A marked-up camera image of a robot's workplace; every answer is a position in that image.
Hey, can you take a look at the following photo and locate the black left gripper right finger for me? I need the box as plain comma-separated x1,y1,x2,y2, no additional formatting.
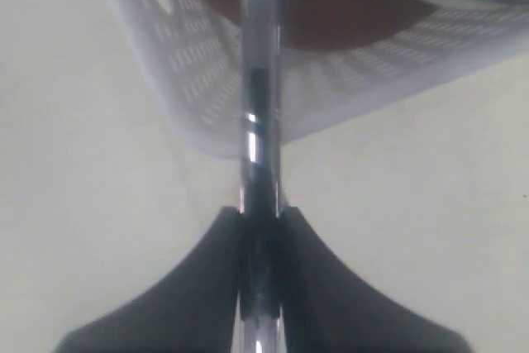
276,207,471,352

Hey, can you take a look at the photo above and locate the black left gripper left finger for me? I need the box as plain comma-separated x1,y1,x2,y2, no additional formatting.
56,208,242,352

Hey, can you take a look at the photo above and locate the silver metal knife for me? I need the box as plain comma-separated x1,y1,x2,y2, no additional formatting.
239,0,283,352

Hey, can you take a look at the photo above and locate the white perforated plastic basket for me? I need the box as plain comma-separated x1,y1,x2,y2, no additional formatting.
108,0,528,157

